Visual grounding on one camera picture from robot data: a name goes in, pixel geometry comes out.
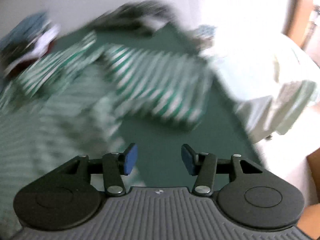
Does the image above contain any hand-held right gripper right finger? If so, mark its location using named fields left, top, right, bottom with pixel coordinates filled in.
left=181, top=144, right=265, bottom=196

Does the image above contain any green table cover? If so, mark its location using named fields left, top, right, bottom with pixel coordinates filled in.
left=70, top=22, right=265, bottom=188

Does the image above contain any folded blue garment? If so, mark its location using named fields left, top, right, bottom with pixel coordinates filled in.
left=0, top=12, right=50, bottom=53

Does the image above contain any plain grey garment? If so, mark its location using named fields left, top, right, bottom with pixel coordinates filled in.
left=87, top=0, right=180, bottom=37

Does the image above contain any white blue power strip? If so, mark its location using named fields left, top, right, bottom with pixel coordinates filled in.
left=197, top=24, right=217, bottom=39

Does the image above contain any pale green bed sheet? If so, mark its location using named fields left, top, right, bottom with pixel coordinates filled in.
left=200, top=30, right=320, bottom=144

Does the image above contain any folded white garment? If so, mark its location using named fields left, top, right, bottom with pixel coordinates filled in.
left=31, top=25, right=61, bottom=58

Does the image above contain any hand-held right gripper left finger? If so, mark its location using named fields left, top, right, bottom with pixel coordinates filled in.
left=56, top=143, right=138, bottom=197

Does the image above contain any folded dark red garment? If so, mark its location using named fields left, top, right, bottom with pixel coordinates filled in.
left=6, top=42, right=56, bottom=77

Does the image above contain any green white striped shirt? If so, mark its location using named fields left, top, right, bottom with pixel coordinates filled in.
left=0, top=30, right=213, bottom=238

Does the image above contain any brown door frame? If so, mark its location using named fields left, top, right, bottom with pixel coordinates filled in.
left=282, top=0, right=317, bottom=49

